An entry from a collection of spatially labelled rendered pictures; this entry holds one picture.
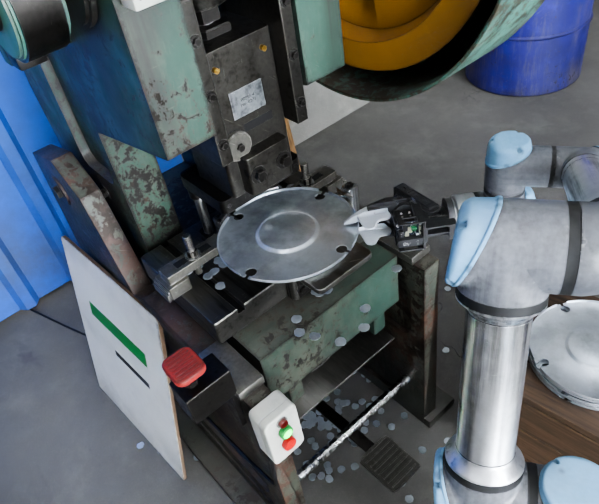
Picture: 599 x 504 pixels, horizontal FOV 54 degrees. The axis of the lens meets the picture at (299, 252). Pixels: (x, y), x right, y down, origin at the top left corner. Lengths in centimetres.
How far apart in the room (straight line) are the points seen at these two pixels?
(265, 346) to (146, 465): 81
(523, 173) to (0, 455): 172
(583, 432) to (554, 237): 77
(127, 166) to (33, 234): 114
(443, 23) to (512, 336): 58
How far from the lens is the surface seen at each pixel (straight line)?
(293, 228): 118
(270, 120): 111
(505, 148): 110
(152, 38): 89
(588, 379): 146
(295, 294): 121
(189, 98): 94
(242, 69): 104
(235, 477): 174
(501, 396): 85
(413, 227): 113
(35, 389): 223
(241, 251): 116
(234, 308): 116
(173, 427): 164
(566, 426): 145
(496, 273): 73
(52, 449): 205
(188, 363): 103
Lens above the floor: 153
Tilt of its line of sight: 42 degrees down
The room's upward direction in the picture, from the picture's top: 11 degrees counter-clockwise
